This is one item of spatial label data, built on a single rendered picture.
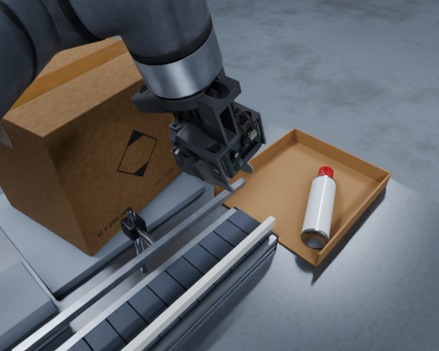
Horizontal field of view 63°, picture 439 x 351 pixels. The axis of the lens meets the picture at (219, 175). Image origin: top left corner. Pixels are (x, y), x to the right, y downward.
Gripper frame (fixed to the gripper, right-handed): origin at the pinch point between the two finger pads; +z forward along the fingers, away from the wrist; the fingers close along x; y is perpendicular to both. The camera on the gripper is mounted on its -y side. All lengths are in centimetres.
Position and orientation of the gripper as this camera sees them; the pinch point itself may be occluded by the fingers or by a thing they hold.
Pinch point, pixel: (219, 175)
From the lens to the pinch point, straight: 51.0
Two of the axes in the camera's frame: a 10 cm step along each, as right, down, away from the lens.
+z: 2.3, 5.3, 8.1
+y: 7.3, 4.6, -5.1
